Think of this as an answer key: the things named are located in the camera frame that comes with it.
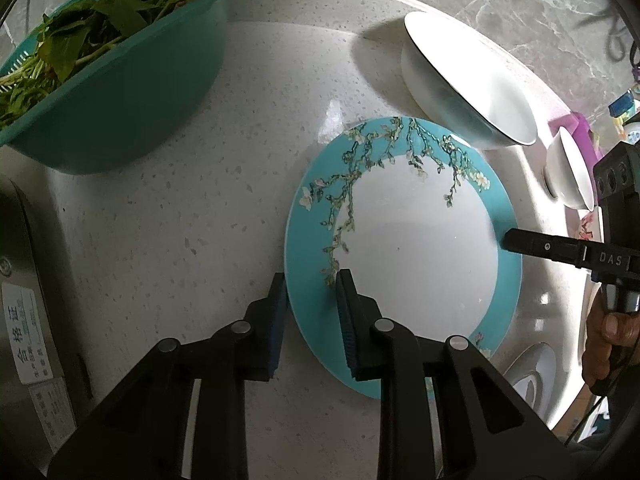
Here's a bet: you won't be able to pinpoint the blue yellow sponge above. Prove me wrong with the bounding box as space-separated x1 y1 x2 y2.
607 90 635 120

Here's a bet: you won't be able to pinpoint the stainless steel pot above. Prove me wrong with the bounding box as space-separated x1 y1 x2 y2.
0 175 97 463

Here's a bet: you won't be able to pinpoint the large white bowl dark rim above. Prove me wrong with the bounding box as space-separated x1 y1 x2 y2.
400 11 539 151

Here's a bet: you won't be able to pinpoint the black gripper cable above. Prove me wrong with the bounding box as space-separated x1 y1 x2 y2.
564 390 617 447

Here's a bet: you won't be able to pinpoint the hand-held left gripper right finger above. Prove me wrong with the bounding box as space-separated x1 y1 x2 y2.
336 269 577 480

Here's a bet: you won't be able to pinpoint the teal plastic colander basin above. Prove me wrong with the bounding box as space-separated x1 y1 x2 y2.
0 0 279 176

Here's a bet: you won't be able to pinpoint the person's right hand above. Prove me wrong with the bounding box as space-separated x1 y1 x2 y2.
581 287 640 397

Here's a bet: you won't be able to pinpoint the white plate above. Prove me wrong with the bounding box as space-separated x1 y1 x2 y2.
502 342 554 432

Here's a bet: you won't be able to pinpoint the leafy green vegetables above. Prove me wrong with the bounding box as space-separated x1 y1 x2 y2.
0 0 282 131

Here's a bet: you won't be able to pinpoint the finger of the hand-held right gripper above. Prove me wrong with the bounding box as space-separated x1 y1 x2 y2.
501 228 587 268

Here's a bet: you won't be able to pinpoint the purple plastic container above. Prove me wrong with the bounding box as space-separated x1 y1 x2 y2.
547 112 604 161

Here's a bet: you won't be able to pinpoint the pink floral dish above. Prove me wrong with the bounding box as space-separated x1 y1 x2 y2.
577 209 604 242

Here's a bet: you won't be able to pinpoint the small white bowl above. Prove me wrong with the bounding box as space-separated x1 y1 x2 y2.
544 126 596 211

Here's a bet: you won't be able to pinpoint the teal floral plate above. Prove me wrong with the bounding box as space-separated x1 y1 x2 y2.
283 116 523 401

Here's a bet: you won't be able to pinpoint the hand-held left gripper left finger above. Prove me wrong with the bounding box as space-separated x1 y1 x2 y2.
49 273 291 480

